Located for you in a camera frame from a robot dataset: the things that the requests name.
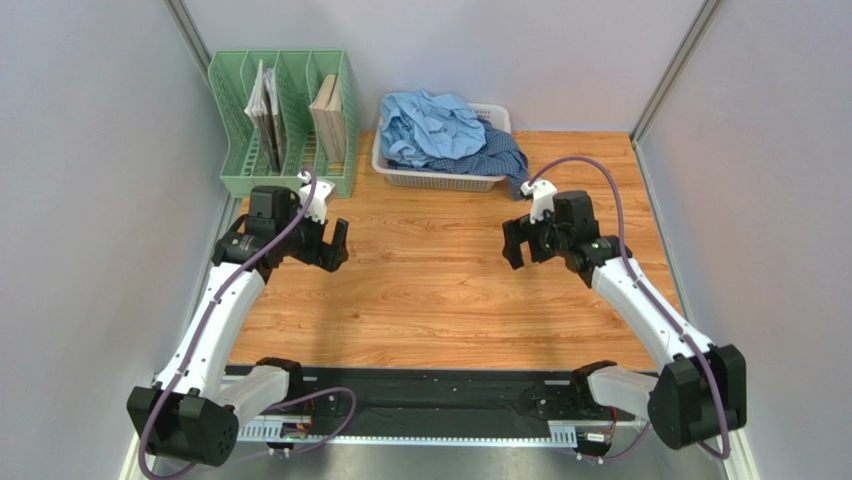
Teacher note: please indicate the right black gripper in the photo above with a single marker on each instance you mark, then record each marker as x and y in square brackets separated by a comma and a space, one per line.
[532, 238]

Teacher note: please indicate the light blue long sleeve shirt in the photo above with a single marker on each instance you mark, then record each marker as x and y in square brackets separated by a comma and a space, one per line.
[418, 127]

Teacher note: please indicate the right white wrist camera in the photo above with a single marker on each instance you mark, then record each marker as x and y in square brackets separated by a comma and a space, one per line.
[541, 193]

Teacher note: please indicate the dark blue checkered shirt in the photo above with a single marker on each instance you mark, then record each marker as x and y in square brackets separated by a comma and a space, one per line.
[500, 155]

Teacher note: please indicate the white plastic basket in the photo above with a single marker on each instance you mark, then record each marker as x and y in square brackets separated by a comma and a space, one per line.
[497, 115]

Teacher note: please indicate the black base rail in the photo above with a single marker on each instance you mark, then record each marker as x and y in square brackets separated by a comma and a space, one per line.
[437, 407]

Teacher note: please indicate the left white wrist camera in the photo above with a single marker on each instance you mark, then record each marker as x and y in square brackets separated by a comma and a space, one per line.
[315, 200]

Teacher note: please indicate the grey magazines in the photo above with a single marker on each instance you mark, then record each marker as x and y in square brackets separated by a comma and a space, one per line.
[264, 111]

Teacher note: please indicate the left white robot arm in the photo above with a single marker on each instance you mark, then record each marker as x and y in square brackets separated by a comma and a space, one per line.
[187, 414]

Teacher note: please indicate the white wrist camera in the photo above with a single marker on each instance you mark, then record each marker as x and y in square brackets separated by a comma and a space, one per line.
[541, 193]
[315, 200]

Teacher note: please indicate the beige books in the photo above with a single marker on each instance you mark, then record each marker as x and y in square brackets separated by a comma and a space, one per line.
[327, 113]

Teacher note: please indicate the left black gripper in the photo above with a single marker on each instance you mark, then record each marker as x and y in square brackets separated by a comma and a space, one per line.
[330, 257]

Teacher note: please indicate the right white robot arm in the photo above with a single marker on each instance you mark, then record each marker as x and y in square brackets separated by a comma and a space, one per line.
[699, 390]

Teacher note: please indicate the green file organizer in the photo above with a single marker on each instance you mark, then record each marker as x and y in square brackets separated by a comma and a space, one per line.
[298, 75]

